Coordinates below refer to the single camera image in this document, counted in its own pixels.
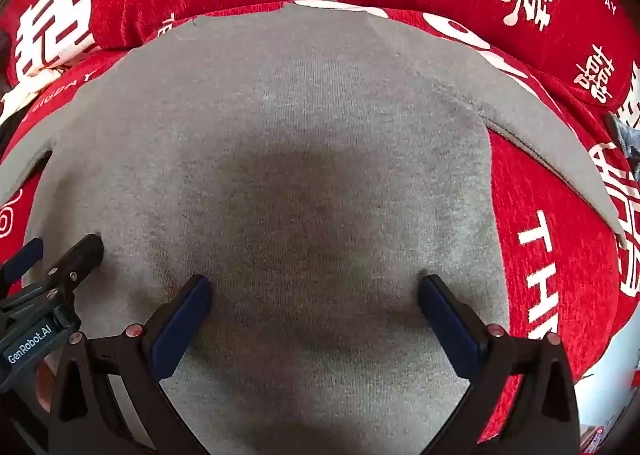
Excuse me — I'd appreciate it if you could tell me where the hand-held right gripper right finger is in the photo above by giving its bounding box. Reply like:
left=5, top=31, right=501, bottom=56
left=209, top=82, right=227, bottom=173
left=417, top=274, right=581, bottom=455

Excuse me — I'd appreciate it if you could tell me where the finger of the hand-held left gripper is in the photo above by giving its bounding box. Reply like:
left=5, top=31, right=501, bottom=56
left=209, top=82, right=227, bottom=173
left=42, top=233, right=105, bottom=297
left=0, top=237, right=45, bottom=287

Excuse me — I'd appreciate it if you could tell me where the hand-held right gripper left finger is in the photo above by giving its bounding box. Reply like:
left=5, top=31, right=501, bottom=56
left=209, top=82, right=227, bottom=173
left=47, top=275, right=213, bottom=455

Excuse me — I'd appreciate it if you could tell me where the dark grey cloth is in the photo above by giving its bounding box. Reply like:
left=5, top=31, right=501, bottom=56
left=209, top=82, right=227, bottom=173
left=605, top=112, right=640, bottom=162

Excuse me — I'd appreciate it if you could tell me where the cream cloth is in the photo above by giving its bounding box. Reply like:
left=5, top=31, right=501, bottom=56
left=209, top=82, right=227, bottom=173
left=0, top=69, right=57, bottom=126

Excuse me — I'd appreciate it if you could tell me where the grey knit garment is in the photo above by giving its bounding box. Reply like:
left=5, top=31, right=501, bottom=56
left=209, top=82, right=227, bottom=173
left=0, top=0, right=628, bottom=455

